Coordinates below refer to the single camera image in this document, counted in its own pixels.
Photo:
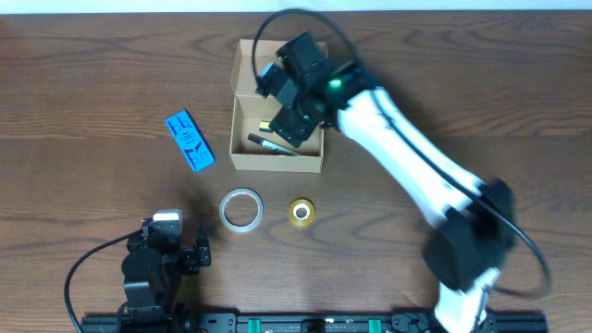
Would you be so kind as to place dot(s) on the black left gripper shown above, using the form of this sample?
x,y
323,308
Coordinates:
x,y
202,253

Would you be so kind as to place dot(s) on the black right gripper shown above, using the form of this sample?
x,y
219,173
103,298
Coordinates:
x,y
289,130

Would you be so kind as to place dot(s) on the black and white marker pen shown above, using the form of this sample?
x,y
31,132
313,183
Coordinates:
x,y
274,147

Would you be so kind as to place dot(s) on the blue plastic tape dispenser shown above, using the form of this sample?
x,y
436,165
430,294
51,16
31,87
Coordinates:
x,y
190,141

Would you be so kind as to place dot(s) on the small yellow tape roll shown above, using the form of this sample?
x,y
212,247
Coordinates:
x,y
302,213

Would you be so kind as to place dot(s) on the yellow and black marker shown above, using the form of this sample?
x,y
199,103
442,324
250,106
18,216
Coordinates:
x,y
264,126

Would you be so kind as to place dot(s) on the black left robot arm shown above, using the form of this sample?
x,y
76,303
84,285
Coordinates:
x,y
159,309

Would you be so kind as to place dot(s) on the large clear tape roll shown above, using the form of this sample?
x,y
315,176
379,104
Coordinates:
x,y
241,210

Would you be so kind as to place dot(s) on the open cardboard box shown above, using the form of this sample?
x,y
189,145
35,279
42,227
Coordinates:
x,y
250,110

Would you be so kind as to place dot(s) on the black mounting rail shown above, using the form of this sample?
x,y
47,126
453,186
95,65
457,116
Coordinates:
x,y
414,322

